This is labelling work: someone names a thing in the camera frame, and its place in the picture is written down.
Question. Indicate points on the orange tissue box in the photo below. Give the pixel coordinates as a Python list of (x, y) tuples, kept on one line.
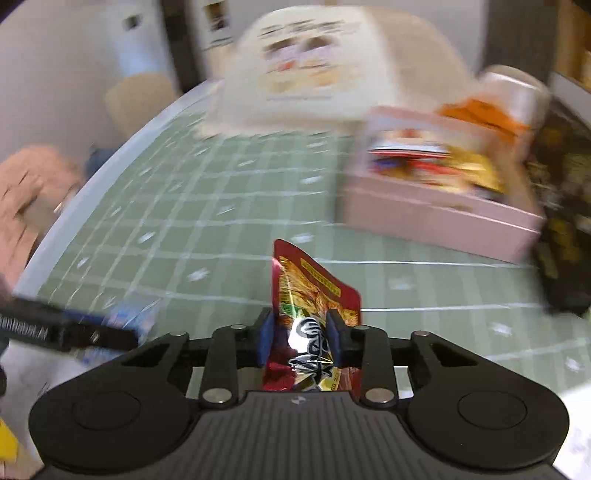
[(487, 115)]

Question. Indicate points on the green checked tablecloth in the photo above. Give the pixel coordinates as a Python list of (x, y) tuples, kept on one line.
[(191, 224)]

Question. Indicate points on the pink jacket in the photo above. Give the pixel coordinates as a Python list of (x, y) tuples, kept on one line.
[(35, 182)]

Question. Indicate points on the blue candy clear packet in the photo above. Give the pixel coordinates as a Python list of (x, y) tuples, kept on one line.
[(136, 314)]

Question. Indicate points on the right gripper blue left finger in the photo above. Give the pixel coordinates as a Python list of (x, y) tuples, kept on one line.
[(229, 350)]

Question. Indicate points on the yellow snack packet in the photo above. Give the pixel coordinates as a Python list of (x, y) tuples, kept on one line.
[(477, 169)]

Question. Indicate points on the pink open gift box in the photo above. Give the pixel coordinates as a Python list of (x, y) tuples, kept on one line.
[(503, 230)]

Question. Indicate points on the white paper sheet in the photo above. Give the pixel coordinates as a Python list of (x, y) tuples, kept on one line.
[(32, 372)]

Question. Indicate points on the beige chair right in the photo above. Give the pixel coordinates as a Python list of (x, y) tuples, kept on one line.
[(522, 96)]

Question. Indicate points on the black plum snack bag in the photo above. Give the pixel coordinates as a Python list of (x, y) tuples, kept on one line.
[(558, 167)]

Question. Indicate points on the blue water bottle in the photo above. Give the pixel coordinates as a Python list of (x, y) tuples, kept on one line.
[(97, 158)]

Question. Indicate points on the beige chair left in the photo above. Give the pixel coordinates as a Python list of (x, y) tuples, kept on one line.
[(137, 99)]

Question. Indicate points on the dark red jerky packet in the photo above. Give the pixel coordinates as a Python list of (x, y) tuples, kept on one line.
[(303, 294)]

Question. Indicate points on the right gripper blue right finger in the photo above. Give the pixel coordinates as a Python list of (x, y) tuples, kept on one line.
[(366, 352)]

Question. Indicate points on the wooden wall shelf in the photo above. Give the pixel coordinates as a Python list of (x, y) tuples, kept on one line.
[(572, 52)]

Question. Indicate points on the cream mesh food cover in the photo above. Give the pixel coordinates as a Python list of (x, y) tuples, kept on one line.
[(320, 68)]

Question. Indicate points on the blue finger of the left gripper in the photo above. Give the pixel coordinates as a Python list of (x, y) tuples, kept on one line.
[(84, 330)]

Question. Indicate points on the rice cracker packet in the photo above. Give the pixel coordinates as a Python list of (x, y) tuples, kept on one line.
[(408, 144)]

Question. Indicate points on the beige chair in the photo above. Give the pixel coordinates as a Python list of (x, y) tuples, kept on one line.
[(522, 96), (137, 99)]

